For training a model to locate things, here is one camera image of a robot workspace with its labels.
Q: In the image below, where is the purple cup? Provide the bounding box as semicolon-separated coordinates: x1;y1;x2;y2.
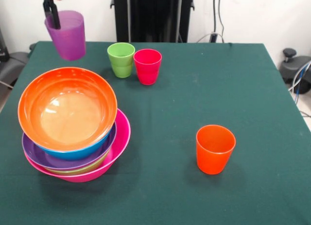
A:
44;10;86;61

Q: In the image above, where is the blue cable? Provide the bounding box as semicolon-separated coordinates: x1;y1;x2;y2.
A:
294;61;308;97

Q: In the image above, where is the orange bowl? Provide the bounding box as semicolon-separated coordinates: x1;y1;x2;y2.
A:
17;67;118;152

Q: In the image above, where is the grey cable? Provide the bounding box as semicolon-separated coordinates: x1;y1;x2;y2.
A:
288;61;311;92

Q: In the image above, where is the dark green tablecloth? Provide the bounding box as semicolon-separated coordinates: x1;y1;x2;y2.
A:
0;41;311;225

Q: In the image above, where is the black equipment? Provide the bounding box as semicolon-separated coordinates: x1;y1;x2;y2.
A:
0;28;31;89

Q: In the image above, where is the orange cup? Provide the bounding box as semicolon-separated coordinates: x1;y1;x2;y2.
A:
195;124;237;175

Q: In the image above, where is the pink bowl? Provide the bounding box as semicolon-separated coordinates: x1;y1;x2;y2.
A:
23;108;132;183

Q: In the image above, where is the blue bowl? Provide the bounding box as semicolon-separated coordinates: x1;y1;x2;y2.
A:
31;124;115;161

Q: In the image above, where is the purple bowl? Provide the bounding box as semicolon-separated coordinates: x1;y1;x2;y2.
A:
21;122;118;171

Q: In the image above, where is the black cable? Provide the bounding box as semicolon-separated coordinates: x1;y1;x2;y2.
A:
213;0;217;35
218;0;225;43

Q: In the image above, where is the green cup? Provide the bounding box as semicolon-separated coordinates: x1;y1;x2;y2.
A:
111;62;134;78
107;42;136;67

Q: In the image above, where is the red cup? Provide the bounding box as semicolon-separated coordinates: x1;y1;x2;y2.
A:
133;49;162;86

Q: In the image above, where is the green bowl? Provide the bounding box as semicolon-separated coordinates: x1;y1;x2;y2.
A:
45;149;112;176

